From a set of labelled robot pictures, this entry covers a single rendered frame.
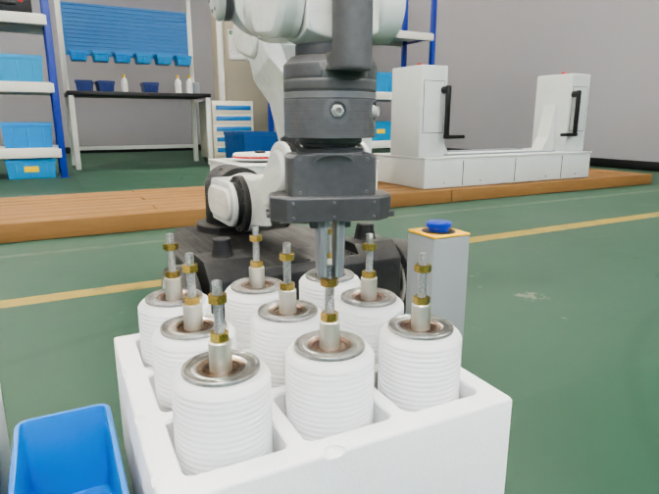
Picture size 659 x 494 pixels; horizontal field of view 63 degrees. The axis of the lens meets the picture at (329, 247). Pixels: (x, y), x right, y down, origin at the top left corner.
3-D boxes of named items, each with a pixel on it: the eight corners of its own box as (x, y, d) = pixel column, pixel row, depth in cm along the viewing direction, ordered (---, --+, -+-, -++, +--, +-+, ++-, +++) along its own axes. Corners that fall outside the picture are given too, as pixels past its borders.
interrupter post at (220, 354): (205, 376, 51) (203, 344, 50) (213, 365, 53) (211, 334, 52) (229, 377, 51) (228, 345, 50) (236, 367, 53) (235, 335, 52)
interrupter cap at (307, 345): (380, 353, 56) (380, 346, 56) (319, 370, 52) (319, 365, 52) (337, 329, 62) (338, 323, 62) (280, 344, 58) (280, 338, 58)
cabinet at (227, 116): (201, 161, 643) (198, 102, 627) (238, 160, 665) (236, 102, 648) (215, 165, 594) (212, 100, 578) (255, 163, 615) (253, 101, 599)
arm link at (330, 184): (379, 208, 59) (381, 95, 56) (404, 223, 50) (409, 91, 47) (264, 210, 57) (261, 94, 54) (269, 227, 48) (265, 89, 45)
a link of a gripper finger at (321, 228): (323, 271, 57) (323, 213, 55) (328, 279, 54) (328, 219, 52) (308, 271, 56) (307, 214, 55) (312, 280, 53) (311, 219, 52)
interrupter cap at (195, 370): (168, 387, 49) (167, 380, 49) (197, 353, 56) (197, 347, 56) (248, 392, 48) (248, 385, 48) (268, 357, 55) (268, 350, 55)
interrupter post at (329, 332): (345, 350, 57) (345, 321, 56) (326, 355, 55) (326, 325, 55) (332, 342, 59) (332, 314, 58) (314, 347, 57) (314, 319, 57)
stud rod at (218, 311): (213, 356, 51) (209, 281, 50) (219, 352, 52) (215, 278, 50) (222, 358, 51) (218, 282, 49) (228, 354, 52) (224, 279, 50)
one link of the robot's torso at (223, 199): (208, 221, 147) (206, 172, 144) (276, 215, 157) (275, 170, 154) (231, 234, 130) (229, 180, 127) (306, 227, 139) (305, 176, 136)
